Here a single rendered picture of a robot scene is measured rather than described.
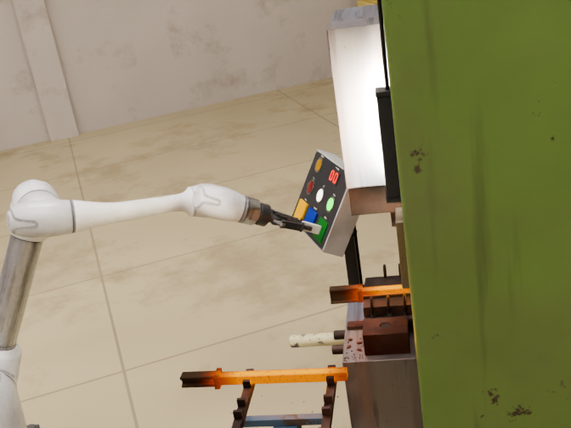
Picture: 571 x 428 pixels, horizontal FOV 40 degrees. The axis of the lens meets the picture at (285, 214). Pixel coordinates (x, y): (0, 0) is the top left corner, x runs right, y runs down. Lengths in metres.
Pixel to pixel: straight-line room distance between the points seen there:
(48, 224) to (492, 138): 1.33
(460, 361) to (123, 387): 2.41
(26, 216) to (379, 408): 1.13
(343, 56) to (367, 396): 0.90
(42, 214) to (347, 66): 1.00
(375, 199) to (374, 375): 0.47
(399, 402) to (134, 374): 2.08
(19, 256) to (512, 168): 1.57
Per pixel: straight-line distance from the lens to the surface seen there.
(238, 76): 8.94
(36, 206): 2.35
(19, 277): 2.57
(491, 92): 1.52
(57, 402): 3.96
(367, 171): 1.93
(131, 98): 8.76
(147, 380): 3.91
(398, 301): 2.17
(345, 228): 2.58
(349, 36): 1.85
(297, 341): 2.74
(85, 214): 2.36
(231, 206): 2.45
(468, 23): 1.48
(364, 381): 2.11
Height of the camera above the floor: 2.07
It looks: 22 degrees down
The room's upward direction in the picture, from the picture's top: 9 degrees counter-clockwise
